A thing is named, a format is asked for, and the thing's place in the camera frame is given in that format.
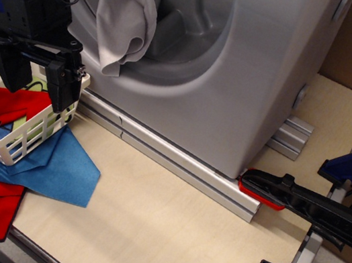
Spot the grey cloth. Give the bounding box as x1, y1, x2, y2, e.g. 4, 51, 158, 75
96, 0, 161, 77

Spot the light green cloth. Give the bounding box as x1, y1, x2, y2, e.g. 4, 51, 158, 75
11, 76, 60, 141

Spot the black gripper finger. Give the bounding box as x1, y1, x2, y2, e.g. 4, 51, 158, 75
0, 45, 32, 93
45, 52, 86, 113

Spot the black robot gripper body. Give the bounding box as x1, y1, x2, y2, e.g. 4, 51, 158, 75
0, 0, 83, 68

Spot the short aluminium extrusion block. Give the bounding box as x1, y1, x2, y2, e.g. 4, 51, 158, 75
267, 115, 314, 161

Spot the long aluminium extrusion rail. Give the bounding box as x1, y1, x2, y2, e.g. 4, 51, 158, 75
78, 90, 260, 223

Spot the blue cloth on table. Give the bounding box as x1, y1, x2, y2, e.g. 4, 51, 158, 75
0, 126, 101, 208

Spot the wooden table board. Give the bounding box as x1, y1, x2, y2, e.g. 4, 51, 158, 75
0, 17, 352, 263

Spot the white plastic laundry basket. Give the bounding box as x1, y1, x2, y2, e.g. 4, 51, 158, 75
0, 77, 78, 166

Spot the grey toy washing machine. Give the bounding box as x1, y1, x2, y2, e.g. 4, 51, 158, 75
70, 0, 351, 178

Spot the black and red clamp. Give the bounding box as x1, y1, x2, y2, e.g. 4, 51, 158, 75
238, 169, 352, 248

